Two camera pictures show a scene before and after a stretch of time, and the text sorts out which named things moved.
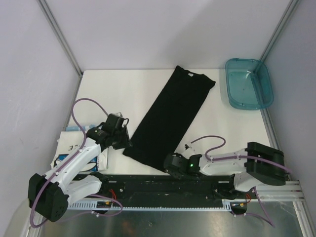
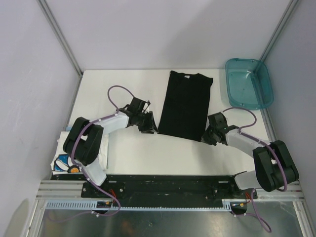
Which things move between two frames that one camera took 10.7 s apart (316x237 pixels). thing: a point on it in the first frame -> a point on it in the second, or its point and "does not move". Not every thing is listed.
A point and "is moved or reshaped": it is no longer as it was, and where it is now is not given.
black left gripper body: x=121 y=139 -> x=144 y=121
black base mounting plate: x=164 y=187 does not move
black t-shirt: x=162 y=129 is moved or reshaped
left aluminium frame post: x=44 y=6 does not move
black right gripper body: x=176 y=174 -> x=209 y=136
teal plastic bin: x=249 y=83 does not move
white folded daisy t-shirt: x=69 y=144 does not move
